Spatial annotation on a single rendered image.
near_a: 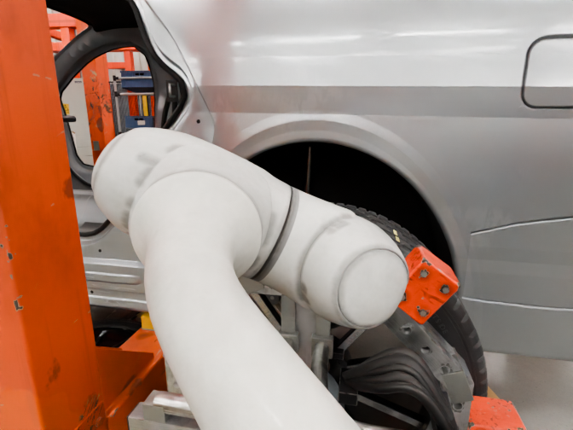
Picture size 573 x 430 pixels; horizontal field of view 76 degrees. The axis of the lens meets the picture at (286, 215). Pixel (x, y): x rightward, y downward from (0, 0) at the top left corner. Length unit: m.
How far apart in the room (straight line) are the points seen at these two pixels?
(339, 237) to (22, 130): 0.60
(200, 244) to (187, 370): 0.08
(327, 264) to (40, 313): 0.62
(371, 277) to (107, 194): 0.22
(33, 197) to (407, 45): 0.85
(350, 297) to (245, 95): 0.80
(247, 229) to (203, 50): 0.84
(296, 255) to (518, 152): 0.79
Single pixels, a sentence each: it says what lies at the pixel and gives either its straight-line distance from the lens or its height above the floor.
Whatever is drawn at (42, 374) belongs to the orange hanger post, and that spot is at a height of 0.91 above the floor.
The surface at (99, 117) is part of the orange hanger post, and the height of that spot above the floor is 1.41.
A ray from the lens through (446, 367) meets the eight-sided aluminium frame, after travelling 0.69.
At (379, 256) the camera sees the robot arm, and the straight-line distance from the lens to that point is 0.31.
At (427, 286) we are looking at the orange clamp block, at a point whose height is 1.12.
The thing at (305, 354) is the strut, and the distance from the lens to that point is 0.68.
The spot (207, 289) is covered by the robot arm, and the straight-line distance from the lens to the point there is 0.20.
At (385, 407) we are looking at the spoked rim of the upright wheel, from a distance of 0.86.
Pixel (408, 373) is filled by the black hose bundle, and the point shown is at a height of 1.04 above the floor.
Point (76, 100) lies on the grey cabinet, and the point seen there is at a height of 1.64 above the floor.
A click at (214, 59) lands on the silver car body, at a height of 1.52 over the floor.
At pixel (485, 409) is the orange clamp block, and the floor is 0.88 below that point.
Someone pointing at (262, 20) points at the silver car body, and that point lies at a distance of 1.06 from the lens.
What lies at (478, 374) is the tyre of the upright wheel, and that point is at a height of 0.92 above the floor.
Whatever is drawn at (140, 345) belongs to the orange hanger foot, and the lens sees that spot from 1.31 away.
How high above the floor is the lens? 1.36
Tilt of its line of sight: 14 degrees down
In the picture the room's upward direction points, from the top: straight up
